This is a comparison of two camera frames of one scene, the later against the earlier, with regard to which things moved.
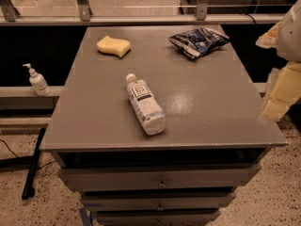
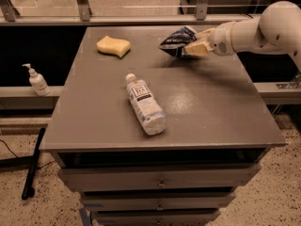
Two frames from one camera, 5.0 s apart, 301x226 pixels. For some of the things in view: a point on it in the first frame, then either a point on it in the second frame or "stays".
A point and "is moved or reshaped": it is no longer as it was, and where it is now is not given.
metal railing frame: x=203 y=14 stays
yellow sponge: x=114 y=46 stays
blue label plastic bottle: x=147 y=108 stays
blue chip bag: x=196 y=42 is moved or reshaped
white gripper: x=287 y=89 -> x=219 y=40
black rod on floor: x=28 y=191 stays
